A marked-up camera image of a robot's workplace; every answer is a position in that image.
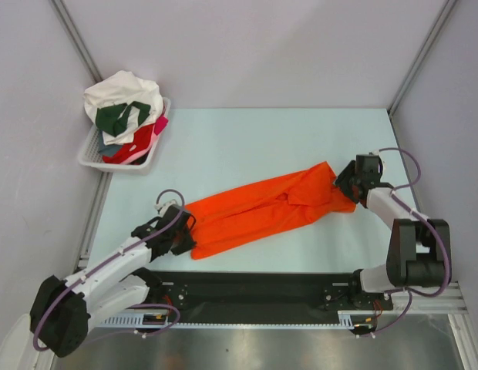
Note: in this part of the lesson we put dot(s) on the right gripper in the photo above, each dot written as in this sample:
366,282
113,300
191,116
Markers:
352,182

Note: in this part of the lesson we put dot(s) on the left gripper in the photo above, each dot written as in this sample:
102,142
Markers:
186,246

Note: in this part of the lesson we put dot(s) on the orange t shirt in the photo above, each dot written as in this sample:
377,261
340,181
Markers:
257,210

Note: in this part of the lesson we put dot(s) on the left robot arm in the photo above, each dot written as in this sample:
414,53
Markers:
66,310

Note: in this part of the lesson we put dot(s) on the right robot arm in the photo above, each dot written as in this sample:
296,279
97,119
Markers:
419,254

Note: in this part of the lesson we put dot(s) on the red t shirt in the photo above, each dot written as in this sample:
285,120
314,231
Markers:
142,142

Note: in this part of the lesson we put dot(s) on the grey t shirt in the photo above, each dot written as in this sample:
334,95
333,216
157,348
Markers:
107,150

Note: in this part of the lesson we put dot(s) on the pink garment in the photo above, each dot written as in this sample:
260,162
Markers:
160,125

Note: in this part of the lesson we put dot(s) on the white plastic basket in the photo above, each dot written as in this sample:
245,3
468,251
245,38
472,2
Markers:
89,156

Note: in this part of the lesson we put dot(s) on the green and white t shirt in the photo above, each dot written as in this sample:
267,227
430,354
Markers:
114,120

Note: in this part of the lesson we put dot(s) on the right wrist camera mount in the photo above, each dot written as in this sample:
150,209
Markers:
376,152

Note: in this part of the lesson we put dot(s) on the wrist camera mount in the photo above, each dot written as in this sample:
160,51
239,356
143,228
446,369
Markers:
161,208
376,152

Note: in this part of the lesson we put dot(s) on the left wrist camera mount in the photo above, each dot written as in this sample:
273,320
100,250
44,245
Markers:
161,208

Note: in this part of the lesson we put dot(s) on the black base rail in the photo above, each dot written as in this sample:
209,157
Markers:
207,291

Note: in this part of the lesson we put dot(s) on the white slotted cable duct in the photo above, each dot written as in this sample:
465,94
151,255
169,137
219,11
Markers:
288,318

